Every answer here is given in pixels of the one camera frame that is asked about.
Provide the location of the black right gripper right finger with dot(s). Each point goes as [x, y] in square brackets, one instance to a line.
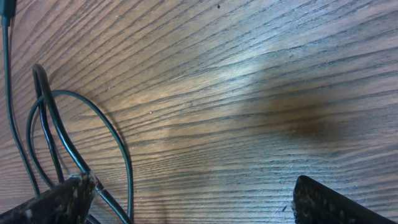
[315, 203]

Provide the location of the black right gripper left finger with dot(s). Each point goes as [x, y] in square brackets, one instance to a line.
[68, 202]

